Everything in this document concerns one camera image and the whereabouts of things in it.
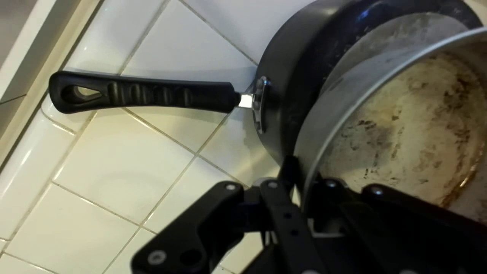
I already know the open white drawer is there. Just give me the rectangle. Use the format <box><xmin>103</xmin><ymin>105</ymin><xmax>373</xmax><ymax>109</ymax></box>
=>
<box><xmin>0</xmin><ymin>0</ymin><xmax>87</xmax><ymax>121</ymax></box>

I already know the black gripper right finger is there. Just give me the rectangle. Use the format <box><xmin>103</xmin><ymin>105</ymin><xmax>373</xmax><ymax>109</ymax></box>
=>
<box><xmin>308</xmin><ymin>176</ymin><xmax>487</xmax><ymax>274</ymax></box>

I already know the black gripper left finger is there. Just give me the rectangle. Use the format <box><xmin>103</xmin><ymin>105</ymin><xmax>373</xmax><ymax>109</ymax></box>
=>
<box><xmin>130</xmin><ymin>155</ymin><xmax>328</xmax><ymax>274</ymax></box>

